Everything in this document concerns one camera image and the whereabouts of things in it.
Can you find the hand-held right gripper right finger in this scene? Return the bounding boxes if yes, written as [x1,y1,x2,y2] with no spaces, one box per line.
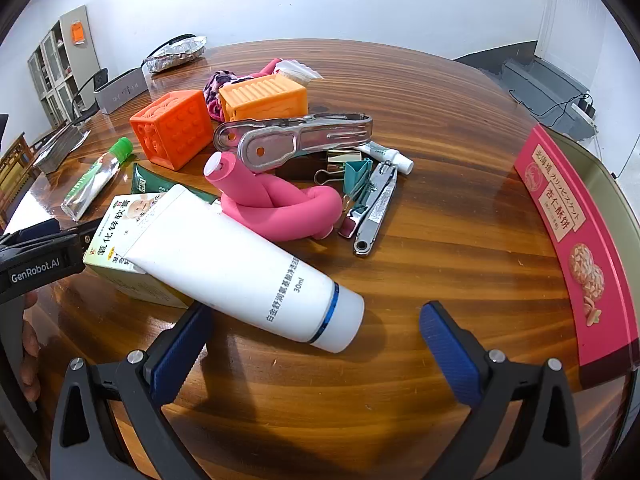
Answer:
[419,301,583,480]

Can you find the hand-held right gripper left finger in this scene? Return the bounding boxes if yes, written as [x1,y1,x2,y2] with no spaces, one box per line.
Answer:
[50,302,216,480]

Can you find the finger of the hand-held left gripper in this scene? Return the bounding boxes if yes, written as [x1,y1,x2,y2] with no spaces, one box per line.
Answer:
[0,219,104,306]
[0,217,63,253]

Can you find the white green medicine box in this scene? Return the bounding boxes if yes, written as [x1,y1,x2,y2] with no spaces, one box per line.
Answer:
[82,193,193,309]

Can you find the clear tube with green cap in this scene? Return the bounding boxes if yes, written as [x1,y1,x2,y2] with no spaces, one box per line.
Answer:
[60,138,135,222]

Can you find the large white cream tube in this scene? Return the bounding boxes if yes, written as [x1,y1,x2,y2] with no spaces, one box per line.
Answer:
[121,184,365,354]

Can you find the dark green tube gold cap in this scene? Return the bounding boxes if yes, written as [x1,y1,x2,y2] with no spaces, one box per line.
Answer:
[131,162,221,206]

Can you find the metal nail clipper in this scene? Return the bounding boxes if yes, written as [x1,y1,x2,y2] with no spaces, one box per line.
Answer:
[352,161,399,257]

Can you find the pink tin container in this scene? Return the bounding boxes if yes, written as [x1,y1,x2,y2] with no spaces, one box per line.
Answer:
[514,124,640,391]

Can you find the knotted pink foam rod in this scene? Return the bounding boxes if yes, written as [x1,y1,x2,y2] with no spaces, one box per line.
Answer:
[204,152,346,242]

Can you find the orange rubber cube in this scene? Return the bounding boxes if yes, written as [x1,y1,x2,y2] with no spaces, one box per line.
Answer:
[129,90,215,170]

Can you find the teal binder clip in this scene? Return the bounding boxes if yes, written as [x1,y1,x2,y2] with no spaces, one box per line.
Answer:
[314,159,376,211]

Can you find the small green white toothpaste tube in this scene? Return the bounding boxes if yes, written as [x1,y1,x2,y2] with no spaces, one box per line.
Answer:
[357,141,415,175]

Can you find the brown and gold lipstick tube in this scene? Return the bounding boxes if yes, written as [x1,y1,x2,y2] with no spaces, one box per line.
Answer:
[275,149,363,183]

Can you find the pink leopard plush earmuffs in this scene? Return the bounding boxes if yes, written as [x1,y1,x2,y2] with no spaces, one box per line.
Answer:
[202,71,256,122]

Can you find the orange ribbed block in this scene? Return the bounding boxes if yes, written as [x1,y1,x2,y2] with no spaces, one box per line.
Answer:
[218,74,309,123]

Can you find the person's left hand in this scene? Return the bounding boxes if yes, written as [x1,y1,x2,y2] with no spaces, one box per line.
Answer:
[21,291,42,403]

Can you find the wooden chair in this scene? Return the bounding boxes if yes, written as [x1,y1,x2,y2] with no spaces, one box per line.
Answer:
[0,132,41,231]

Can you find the grey document stack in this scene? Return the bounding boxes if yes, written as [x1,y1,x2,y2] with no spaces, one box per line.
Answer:
[31,122,92,175]

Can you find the grey glass-door cabinet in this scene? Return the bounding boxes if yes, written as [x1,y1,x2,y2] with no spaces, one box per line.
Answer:
[27,5,101,128]

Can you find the grey rectangular box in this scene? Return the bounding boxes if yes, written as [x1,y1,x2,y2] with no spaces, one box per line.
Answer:
[93,67,149,115]

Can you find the black chair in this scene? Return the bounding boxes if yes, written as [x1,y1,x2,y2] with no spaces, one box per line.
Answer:
[70,67,108,126]
[150,33,197,56]

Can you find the foil-wrapped tray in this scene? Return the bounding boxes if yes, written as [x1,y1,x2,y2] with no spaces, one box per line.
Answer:
[142,34,208,75]

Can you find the grey stairs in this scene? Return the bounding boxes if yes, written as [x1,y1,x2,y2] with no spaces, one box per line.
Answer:
[452,42,598,141]

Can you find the white door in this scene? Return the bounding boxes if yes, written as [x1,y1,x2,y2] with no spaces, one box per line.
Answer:
[535,0,606,61]

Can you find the black power cable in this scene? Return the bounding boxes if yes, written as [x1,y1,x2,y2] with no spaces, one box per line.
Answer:
[507,87,591,126]

